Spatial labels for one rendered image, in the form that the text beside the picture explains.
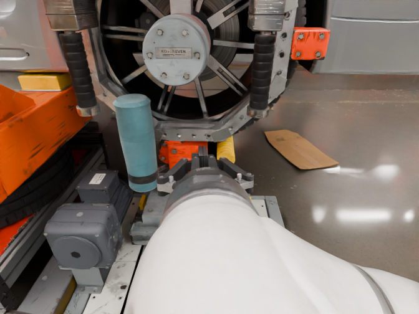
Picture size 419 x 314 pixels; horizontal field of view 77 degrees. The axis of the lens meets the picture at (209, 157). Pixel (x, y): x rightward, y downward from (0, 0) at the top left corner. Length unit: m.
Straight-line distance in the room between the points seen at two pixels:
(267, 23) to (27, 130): 0.68
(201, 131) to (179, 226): 0.63
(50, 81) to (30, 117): 0.20
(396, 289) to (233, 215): 0.11
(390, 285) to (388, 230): 1.35
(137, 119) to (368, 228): 1.21
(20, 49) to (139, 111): 0.53
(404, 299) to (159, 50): 0.52
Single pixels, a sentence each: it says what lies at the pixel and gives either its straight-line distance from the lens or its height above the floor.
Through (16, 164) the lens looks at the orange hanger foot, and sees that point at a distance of 0.84.
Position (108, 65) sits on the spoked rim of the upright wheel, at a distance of 0.86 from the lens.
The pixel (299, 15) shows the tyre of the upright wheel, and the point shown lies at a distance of 0.81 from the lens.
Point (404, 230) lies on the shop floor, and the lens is 1.60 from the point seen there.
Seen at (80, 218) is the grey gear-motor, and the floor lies 0.40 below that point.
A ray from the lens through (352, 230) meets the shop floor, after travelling 1.47.
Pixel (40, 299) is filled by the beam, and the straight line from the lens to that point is 1.09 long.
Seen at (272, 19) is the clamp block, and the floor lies 0.92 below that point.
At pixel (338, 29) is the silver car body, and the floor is 0.87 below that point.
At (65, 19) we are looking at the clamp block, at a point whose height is 0.92.
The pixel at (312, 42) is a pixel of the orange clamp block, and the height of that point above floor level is 0.86.
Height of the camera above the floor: 0.94
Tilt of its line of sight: 31 degrees down
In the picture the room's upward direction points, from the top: straight up
